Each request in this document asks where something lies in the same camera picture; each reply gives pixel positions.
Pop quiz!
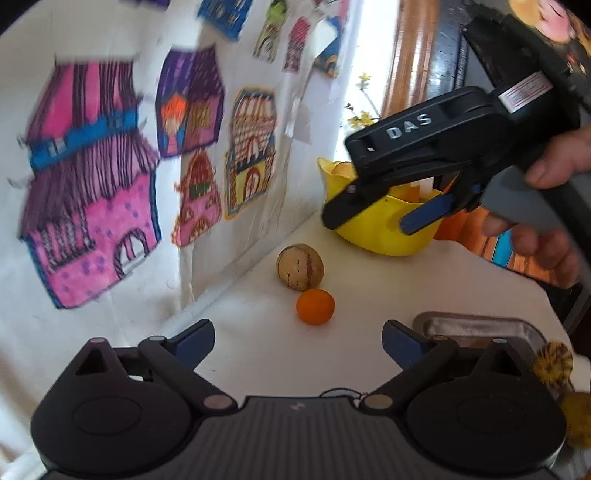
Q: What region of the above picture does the metal tray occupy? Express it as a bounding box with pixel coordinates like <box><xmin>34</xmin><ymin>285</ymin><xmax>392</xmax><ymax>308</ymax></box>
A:
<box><xmin>412</xmin><ymin>311</ymin><xmax>546</xmax><ymax>365</ymax></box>

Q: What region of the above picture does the orange striped drawing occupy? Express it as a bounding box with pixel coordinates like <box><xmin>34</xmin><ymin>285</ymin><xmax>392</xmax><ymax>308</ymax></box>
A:
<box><xmin>434</xmin><ymin>205</ymin><xmax>573</xmax><ymax>289</ymax></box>

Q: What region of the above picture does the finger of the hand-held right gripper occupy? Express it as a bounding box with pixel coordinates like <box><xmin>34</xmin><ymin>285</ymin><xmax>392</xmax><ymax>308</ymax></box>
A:
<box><xmin>322</xmin><ymin>173</ymin><xmax>444</xmax><ymax>230</ymax></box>
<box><xmin>399</xmin><ymin>182</ymin><xmax>483</xmax><ymax>236</ymax></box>

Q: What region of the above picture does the coloured houses drawing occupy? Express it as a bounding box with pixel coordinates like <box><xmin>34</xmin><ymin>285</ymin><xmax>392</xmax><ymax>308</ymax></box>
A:
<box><xmin>9</xmin><ymin>0</ymin><xmax>356</xmax><ymax>310</ymax></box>

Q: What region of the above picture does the person's right hand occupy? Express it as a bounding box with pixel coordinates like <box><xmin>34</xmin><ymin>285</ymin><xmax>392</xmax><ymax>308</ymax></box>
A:
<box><xmin>482</xmin><ymin>127</ymin><xmax>591</xmax><ymax>289</ymax></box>

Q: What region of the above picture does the orange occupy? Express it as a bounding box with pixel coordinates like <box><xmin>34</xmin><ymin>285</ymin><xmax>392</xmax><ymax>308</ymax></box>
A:
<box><xmin>296</xmin><ymin>288</ymin><xmax>336</xmax><ymax>326</ymax></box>

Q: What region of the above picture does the striped pepino melon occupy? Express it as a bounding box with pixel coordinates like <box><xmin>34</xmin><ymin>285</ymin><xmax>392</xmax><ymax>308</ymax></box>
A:
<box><xmin>276</xmin><ymin>243</ymin><xmax>325</xmax><ymax>292</ymax></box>

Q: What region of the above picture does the yellow plastic bowl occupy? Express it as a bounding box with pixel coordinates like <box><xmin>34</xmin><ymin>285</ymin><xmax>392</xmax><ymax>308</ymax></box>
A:
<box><xmin>317</xmin><ymin>157</ymin><xmax>446</xmax><ymax>258</ymax></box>

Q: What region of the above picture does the printed white tablecloth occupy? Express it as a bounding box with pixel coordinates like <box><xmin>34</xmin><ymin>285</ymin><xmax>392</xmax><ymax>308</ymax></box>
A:
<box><xmin>0</xmin><ymin>217</ymin><xmax>568</xmax><ymax>462</ymax></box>

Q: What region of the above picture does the colourful cartoon picture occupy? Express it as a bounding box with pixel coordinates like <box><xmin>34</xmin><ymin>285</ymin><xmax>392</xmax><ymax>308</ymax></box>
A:
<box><xmin>508</xmin><ymin>0</ymin><xmax>591</xmax><ymax>77</ymax></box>

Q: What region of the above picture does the blue and yellow drawing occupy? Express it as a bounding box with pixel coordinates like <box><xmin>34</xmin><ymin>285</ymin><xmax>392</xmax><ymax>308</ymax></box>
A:
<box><xmin>314</xmin><ymin>16</ymin><xmax>345</xmax><ymax>79</ymax></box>

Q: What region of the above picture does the yellow flower twig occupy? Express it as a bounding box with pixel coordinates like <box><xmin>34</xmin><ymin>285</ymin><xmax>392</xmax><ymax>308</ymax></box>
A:
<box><xmin>346</xmin><ymin>71</ymin><xmax>384</xmax><ymax>130</ymax></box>

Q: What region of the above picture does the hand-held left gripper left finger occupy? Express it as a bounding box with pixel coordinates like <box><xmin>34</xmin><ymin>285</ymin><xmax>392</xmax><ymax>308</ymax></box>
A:
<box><xmin>76</xmin><ymin>318</ymin><xmax>238</xmax><ymax>416</ymax></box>

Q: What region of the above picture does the yellow spiky fruit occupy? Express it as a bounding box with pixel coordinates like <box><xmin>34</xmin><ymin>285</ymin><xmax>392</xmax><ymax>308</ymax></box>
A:
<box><xmin>533</xmin><ymin>342</ymin><xmax>574</xmax><ymax>386</ymax></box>

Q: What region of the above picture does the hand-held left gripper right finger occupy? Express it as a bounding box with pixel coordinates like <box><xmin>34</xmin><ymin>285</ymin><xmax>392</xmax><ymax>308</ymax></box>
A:
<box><xmin>359</xmin><ymin>320</ymin><xmax>536</xmax><ymax>414</ymax></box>

